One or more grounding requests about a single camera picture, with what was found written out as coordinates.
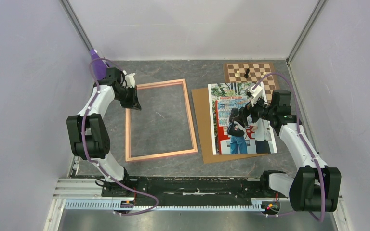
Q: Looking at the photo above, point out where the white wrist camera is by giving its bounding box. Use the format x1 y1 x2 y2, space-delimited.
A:
245 83 263 106
122 71 136 89

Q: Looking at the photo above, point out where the colourful printed photo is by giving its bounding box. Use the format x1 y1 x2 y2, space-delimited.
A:
208 82 278 155

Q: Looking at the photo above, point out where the wooden picture frame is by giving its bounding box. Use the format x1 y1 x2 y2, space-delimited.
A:
125 79 198 162

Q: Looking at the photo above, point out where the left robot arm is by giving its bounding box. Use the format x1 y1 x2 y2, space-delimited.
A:
66 68 142 196

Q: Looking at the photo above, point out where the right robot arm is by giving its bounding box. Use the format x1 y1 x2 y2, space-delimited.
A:
238 87 342 213

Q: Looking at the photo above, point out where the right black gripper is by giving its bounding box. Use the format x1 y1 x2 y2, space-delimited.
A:
233 93 276 128

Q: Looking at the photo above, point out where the aluminium rail frame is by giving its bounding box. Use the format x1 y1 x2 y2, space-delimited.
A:
43 178 353 231

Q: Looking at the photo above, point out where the purple plastic wedge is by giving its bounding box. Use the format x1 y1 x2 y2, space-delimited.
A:
90 49 110 80

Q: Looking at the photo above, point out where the black chess piece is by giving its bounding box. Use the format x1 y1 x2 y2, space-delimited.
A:
244 68 250 78

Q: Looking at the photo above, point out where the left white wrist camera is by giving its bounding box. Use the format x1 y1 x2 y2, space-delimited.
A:
122 71 136 89

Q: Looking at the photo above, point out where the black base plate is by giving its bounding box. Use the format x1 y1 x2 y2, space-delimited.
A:
101 176 291 207

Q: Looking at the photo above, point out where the wooden chessboard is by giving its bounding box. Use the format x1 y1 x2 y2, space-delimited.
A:
223 62 280 103

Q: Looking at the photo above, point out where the brown cardboard backing board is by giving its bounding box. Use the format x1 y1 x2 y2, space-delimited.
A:
191 88 266 164

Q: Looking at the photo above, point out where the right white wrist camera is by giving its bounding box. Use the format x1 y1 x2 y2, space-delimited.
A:
245 83 263 106

